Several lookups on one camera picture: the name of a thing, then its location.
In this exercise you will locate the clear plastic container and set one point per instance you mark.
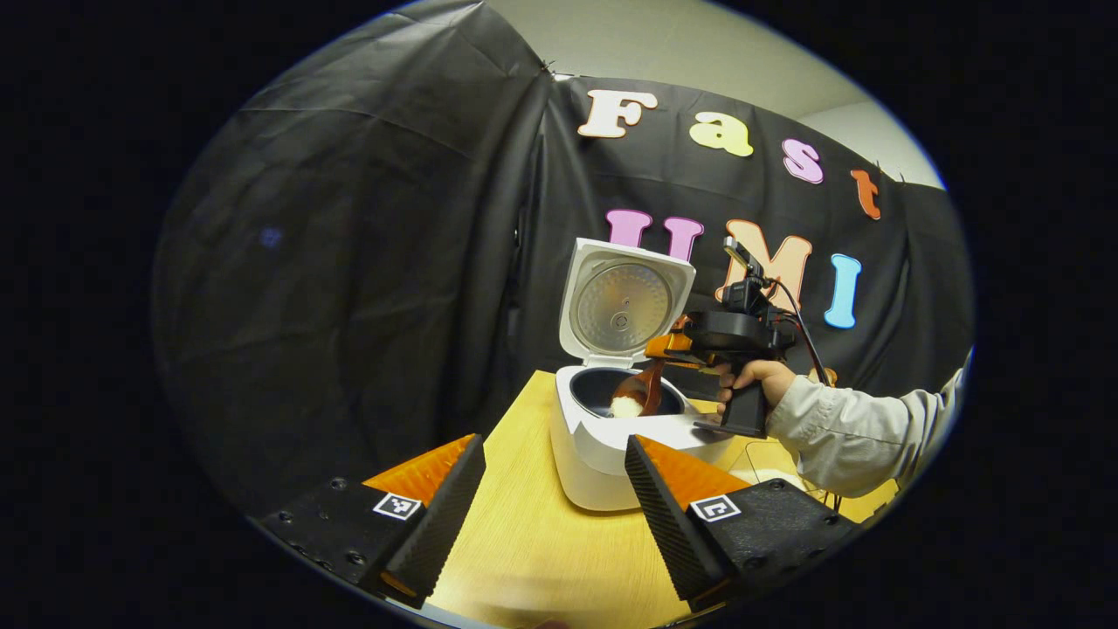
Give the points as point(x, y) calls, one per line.
point(769, 463)

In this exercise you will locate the black backdrop cloth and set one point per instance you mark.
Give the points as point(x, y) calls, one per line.
point(332, 262)

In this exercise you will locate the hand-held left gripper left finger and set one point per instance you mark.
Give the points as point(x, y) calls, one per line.
point(441, 515)

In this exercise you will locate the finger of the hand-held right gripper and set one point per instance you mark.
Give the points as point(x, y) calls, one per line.
point(662, 347)

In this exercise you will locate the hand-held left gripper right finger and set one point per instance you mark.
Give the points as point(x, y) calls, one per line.
point(668, 515)

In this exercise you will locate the toast bread slice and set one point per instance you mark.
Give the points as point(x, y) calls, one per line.
point(823, 377)

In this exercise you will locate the brown wooden spoon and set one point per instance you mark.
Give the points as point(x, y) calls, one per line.
point(646, 389)

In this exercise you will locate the white rice cooker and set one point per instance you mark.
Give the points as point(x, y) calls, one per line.
point(594, 454)

